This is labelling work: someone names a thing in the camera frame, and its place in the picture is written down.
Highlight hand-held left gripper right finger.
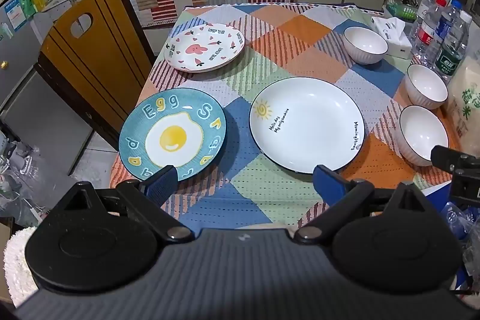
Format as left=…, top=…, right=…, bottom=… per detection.
left=292, top=165, right=433, bottom=244

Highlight white plate with sun print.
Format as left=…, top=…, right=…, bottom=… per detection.
left=249, top=77, right=365, bottom=175

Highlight clear plastic bags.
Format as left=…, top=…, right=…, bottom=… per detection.
left=0, top=123, right=54, bottom=224

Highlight green plastic basket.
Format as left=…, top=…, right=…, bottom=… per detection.
left=385, top=0, right=421, bottom=21

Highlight checkered tablecloth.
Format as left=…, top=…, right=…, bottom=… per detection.
left=109, top=3, right=463, bottom=231

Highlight clear rice bag with spout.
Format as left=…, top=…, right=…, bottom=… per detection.
left=445, top=53, right=480, bottom=164

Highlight wooden chair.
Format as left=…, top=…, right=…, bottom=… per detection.
left=35, top=0, right=158, bottom=156

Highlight green label water bottle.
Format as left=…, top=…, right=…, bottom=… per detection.
left=433, top=10, right=473, bottom=83

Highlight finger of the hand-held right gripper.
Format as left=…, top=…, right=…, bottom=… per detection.
left=430, top=145, right=466, bottom=174

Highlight grey refrigerator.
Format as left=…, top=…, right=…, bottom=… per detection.
left=0, top=0, right=94, bottom=172

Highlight red label water bottle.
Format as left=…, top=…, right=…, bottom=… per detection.
left=412, top=0, right=448, bottom=60

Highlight clear water bottle white cap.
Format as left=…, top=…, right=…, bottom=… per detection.
left=410, top=0, right=442, bottom=43

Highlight blue label water bottle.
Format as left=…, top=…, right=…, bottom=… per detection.
left=434, top=0, right=463, bottom=54

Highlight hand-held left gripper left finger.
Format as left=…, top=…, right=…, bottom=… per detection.
left=49, top=165, right=196, bottom=243

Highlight blue plastic bag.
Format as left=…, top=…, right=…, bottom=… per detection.
left=442, top=200, right=480, bottom=268

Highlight blue fried egg plate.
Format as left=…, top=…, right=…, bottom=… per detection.
left=118, top=88, right=227, bottom=182

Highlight white tissue box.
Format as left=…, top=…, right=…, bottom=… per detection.
left=371, top=16, right=413, bottom=60

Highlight white ribbed bowl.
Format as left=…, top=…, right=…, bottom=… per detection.
left=397, top=105, right=450, bottom=166
left=343, top=26, right=389, bottom=65
left=404, top=64, right=449, bottom=110

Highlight white fluffy cloth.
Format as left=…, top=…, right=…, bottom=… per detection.
left=3, top=226, right=39, bottom=309

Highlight pink bunny print plate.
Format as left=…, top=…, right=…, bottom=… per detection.
left=164, top=23, right=246, bottom=72

